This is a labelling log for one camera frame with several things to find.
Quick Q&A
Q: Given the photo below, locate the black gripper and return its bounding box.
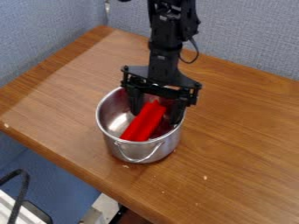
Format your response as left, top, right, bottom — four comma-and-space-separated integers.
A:
120, 49, 202, 125

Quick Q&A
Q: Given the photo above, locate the red plastic block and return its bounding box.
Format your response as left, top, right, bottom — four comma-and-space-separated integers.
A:
120, 101, 166, 142

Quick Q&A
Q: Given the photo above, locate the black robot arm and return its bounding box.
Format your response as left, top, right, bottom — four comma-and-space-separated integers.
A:
122, 0, 202, 125

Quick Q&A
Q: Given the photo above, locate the stainless steel pot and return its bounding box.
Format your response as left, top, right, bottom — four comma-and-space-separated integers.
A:
95, 87, 183, 164

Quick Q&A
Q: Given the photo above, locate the white box under table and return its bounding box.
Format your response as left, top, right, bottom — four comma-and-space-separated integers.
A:
0, 190, 52, 224

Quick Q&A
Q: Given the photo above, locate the white table bracket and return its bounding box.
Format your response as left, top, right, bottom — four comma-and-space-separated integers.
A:
79, 193, 119, 224

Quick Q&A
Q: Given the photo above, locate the black cable loop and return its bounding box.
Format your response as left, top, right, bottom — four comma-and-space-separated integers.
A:
0, 168, 32, 224

